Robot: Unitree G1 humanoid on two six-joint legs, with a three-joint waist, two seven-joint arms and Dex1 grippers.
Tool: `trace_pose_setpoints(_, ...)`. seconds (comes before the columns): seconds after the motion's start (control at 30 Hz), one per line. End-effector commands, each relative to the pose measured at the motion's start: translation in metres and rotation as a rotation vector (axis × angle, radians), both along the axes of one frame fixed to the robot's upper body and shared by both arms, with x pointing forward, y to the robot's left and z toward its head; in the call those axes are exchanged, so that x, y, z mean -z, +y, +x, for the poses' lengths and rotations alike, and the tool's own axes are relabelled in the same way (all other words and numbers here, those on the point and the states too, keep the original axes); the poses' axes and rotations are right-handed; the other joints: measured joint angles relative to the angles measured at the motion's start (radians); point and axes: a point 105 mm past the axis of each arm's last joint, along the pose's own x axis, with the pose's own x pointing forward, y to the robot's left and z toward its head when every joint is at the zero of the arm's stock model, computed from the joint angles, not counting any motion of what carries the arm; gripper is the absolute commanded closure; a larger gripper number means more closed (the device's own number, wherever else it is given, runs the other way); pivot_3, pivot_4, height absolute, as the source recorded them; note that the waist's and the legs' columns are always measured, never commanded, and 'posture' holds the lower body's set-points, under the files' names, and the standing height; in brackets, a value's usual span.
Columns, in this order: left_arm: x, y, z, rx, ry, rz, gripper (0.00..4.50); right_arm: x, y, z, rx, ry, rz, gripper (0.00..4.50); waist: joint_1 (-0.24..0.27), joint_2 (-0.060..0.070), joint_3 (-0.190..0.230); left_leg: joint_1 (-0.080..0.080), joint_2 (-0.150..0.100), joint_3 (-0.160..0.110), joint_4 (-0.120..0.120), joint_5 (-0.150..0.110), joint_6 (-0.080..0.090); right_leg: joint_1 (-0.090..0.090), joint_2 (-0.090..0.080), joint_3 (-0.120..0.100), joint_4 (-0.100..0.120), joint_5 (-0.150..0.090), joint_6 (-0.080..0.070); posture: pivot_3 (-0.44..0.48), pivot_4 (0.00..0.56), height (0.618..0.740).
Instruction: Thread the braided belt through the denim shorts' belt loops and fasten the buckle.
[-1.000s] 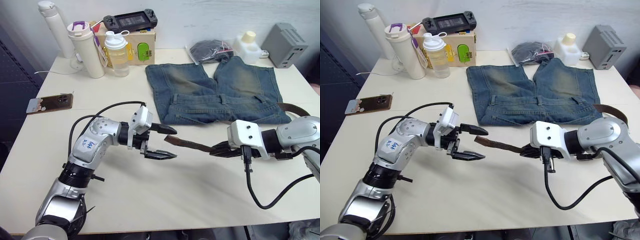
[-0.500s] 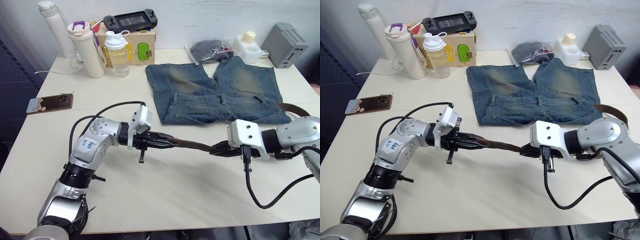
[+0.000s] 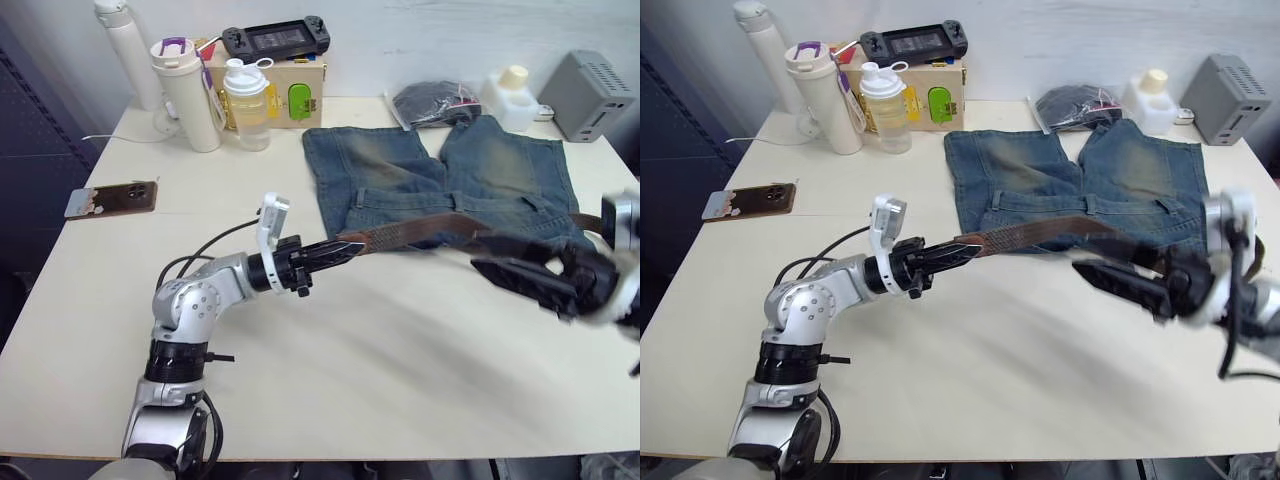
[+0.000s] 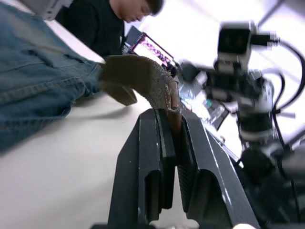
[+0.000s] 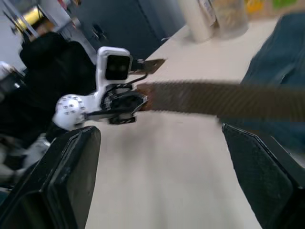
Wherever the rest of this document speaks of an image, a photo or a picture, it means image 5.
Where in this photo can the brown braided belt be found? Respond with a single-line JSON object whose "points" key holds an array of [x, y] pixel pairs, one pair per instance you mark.
{"points": [[214, 100]]}

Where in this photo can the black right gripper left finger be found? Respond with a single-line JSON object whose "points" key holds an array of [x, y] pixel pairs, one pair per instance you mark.
{"points": [[64, 176]]}

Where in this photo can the white cylindrical container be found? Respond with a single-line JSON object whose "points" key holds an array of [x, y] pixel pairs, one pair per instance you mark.
{"points": [[199, 19]]}

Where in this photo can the dark grey cabinet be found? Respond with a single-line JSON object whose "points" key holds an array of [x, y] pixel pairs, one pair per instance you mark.
{"points": [[124, 23]]}

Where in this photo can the blue denim shorts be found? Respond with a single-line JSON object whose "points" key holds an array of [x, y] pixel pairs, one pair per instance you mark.
{"points": [[278, 57]]}

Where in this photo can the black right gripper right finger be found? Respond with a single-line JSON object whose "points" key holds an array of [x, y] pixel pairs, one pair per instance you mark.
{"points": [[259, 176]]}

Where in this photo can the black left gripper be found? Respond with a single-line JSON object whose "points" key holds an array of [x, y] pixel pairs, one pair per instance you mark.
{"points": [[118, 100]]}

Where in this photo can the person in black jacket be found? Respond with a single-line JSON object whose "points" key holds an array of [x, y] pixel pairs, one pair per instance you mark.
{"points": [[47, 83]]}

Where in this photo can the clear plastic jar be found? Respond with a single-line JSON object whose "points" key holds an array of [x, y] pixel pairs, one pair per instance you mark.
{"points": [[230, 19]]}

